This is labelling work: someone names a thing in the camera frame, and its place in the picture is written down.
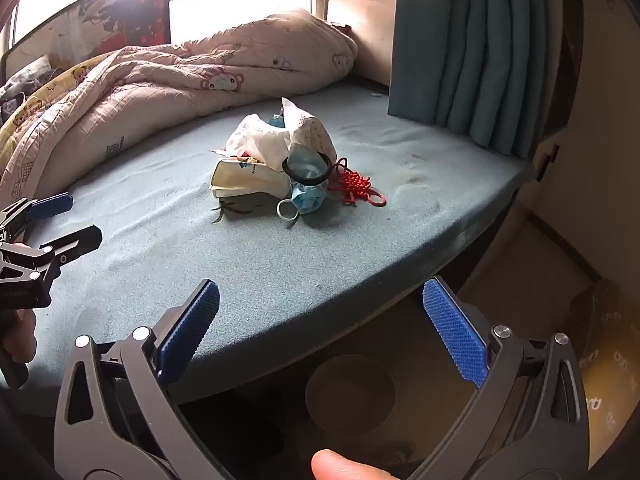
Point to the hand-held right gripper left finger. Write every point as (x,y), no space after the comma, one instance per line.
(187,330)

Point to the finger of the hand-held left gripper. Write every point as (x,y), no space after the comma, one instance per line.
(50,205)
(75,242)

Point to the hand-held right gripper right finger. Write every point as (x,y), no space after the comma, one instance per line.
(455,330)

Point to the round white trash bin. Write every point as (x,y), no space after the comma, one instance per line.
(350,395)

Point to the blue face mask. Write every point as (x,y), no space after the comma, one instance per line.
(310,197)

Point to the white tissue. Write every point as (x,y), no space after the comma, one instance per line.
(257,135)

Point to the person's left hand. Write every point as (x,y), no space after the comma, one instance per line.
(22,335)

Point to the person's right hand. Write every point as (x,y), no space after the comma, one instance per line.
(345,467)

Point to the bed with blue sheet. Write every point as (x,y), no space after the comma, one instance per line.
(150,240)

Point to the dark patterned cloth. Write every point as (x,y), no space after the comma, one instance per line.
(25,85)

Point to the red knot ornament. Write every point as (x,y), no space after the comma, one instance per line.
(355,185)

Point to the cartoon printed quilt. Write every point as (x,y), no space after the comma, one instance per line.
(175,75)

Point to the printed window cloth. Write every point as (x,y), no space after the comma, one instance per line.
(130,15)

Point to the blue curtain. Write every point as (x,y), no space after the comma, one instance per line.
(465,60)

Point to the window with metal frame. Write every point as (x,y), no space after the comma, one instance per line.
(240,10)

